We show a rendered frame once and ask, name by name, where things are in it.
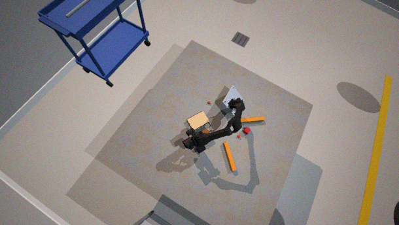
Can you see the red square block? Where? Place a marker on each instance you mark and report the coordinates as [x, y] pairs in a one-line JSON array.
[[246, 130]]

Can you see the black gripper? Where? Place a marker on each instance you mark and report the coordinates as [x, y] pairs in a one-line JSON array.
[[191, 132]]

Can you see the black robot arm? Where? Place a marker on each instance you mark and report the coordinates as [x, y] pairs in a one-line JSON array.
[[200, 139]]

